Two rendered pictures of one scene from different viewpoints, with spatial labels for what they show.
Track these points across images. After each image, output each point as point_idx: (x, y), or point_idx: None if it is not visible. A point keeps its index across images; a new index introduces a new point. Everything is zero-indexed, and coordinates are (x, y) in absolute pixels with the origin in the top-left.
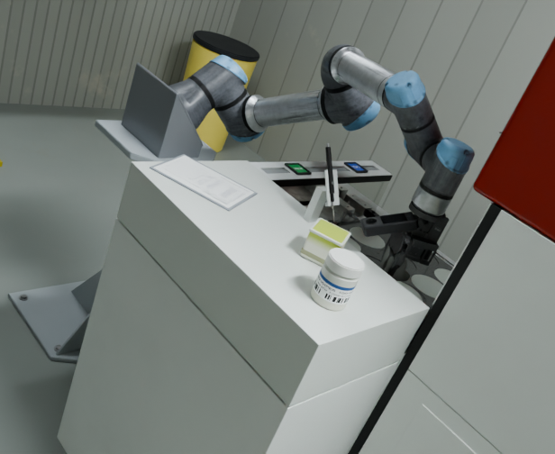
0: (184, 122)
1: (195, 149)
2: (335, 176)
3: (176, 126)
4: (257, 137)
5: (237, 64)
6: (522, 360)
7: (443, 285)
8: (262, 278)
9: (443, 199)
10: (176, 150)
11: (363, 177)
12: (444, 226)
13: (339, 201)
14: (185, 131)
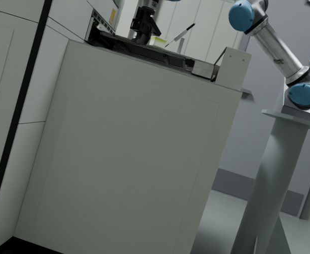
0: (282, 90)
1: (281, 108)
2: (183, 30)
3: (280, 93)
4: (289, 90)
5: None
6: None
7: (118, 22)
8: None
9: (147, 2)
10: (276, 108)
11: (221, 53)
12: (137, 10)
13: (174, 37)
14: (281, 96)
